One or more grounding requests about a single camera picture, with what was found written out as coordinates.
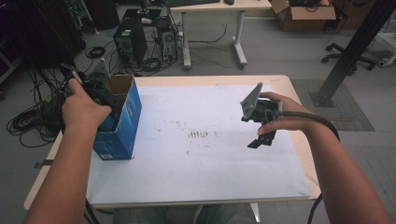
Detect person's legs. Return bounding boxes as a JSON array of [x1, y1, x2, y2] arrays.
[[112, 203, 258, 224]]

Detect white table mat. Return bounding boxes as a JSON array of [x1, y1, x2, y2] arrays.
[[86, 84, 312, 207]]

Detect black computer tower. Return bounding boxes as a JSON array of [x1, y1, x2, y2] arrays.
[[112, 17, 149, 74]]

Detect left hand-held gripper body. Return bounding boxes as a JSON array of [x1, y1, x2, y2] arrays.
[[60, 59, 110, 108]]

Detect person's left hand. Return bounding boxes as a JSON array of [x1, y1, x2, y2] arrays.
[[61, 77, 112, 133]]

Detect small grey computer case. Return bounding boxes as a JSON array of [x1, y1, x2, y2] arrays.
[[155, 17, 179, 62]]

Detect tangle of black floor cables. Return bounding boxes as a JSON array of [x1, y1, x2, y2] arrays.
[[6, 66, 73, 148]]

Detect open brown cardboard box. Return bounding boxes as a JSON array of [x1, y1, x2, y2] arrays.
[[270, 0, 337, 32]]

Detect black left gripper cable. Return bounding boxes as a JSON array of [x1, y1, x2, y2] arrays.
[[83, 199, 101, 224]]

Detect grey floor mat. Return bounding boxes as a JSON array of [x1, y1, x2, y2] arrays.
[[290, 78, 375, 132]]

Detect small coiled black cable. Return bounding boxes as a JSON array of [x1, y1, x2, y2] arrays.
[[85, 46, 106, 60]]

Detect light wooden desk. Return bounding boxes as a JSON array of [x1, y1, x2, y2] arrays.
[[169, 0, 274, 70]]

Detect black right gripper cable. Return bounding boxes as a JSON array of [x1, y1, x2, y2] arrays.
[[278, 110, 341, 224]]

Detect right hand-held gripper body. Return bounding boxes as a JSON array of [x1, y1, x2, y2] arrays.
[[239, 82, 282, 125]]

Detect black metal post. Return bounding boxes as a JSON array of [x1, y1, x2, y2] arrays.
[[309, 0, 396, 108]]

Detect black keyboard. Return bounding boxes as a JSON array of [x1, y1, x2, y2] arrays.
[[164, 0, 220, 7]]

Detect blue cardboard box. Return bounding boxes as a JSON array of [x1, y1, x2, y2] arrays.
[[92, 74, 143, 161]]

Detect white device on floor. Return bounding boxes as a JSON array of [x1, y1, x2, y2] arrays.
[[376, 31, 396, 68]]

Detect black office chair base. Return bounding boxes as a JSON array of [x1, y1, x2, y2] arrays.
[[321, 42, 377, 77]]

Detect person's right hand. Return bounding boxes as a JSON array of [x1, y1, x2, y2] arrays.
[[257, 91, 316, 136]]

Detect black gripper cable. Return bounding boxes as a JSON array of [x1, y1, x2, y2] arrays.
[[83, 199, 101, 224], [278, 110, 341, 224]]

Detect black strap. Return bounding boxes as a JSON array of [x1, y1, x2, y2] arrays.
[[33, 159, 54, 169]]

